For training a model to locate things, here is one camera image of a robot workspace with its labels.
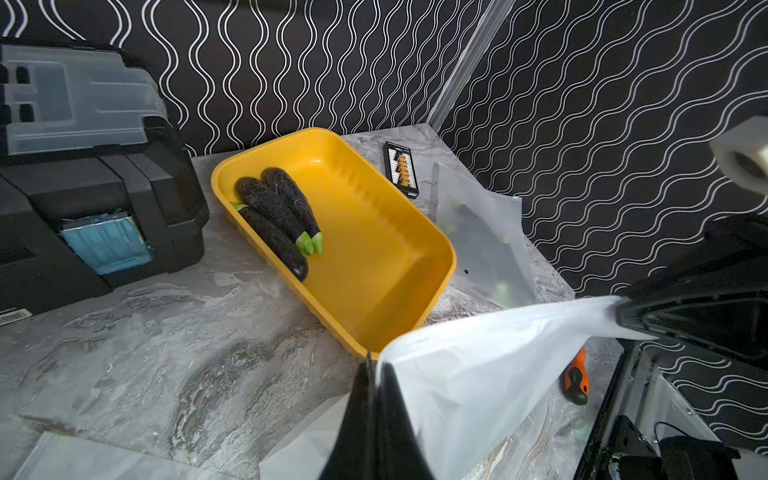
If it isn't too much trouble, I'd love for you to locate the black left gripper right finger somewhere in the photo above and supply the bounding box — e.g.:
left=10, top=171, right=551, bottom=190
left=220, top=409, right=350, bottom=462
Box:
left=374, top=363, right=433, bottom=480

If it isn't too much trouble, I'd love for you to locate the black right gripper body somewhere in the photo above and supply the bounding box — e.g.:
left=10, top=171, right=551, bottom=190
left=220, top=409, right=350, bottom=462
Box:
left=616, top=214, right=767, bottom=366

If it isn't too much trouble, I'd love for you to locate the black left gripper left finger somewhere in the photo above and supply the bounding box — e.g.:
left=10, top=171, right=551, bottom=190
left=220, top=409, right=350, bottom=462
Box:
left=320, top=356, right=376, bottom=480

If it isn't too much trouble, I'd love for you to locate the clear zip-top bag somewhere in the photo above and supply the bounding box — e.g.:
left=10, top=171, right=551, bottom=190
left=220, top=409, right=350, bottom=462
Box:
left=430, top=163, right=537, bottom=309
left=257, top=295, right=655, bottom=480

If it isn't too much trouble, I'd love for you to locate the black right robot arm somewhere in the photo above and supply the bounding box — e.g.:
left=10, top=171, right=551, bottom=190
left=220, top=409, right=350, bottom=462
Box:
left=576, top=214, right=767, bottom=479

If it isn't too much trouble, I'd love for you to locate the stack of clear zip-top bags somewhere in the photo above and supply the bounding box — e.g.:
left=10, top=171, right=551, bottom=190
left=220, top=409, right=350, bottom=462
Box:
left=15, top=432, right=229, bottom=479

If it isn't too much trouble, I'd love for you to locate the yellow plastic bin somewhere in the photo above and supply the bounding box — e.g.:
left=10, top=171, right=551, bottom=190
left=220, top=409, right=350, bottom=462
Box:
left=211, top=128, right=457, bottom=359

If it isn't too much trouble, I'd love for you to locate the pile of toy eggplants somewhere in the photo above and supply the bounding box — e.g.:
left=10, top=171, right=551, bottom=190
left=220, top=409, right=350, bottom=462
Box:
left=233, top=167, right=323, bottom=282

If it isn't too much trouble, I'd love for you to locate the small black picture card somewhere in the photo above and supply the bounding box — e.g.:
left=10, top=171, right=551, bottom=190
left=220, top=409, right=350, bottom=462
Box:
left=383, top=142, right=419, bottom=199

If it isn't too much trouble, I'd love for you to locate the black toolbox with blue latches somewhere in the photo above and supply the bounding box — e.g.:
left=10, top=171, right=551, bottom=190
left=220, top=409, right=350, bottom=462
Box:
left=1, top=39, right=209, bottom=324

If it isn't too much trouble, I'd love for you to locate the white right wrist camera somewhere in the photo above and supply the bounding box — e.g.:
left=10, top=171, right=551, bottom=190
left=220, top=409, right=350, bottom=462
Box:
left=709, top=113, right=767, bottom=196

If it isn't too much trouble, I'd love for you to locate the orange handled screwdriver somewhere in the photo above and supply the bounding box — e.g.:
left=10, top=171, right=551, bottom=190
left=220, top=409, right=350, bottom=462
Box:
left=562, top=348, right=590, bottom=406

